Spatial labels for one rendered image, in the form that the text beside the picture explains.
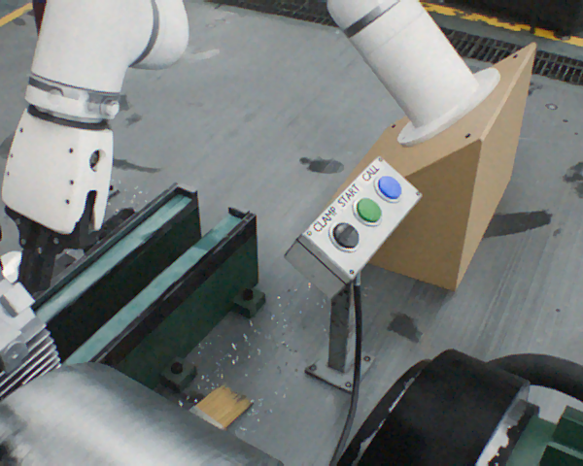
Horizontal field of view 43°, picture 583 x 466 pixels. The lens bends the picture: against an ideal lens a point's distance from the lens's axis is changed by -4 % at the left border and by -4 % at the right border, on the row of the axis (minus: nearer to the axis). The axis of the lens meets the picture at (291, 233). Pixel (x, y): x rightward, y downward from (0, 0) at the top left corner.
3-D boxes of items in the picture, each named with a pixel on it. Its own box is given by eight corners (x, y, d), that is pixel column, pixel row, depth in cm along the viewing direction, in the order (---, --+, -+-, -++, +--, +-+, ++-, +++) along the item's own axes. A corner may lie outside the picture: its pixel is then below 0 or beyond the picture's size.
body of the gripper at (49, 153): (137, 120, 70) (110, 235, 73) (61, 93, 74) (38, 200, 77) (81, 117, 63) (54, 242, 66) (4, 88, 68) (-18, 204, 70)
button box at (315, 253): (330, 302, 81) (355, 279, 77) (281, 256, 82) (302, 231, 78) (402, 216, 93) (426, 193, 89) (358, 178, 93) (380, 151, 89)
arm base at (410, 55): (431, 103, 131) (366, 16, 127) (517, 57, 117) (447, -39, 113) (382, 162, 120) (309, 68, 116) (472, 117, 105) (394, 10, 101)
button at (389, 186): (387, 210, 86) (395, 201, 85) (367, 191, 87) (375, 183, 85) (398, 196, 88) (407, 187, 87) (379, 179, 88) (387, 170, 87)
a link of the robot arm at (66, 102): (141, 98, 70) (133, 129, 71) (75, 76, 74) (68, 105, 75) (79, 91, 63) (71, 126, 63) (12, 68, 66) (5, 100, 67)
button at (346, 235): (343, 259, 80) (352, 250, 78) (322, 240, 80) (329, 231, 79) (357, 244, 82) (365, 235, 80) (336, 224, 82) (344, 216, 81)
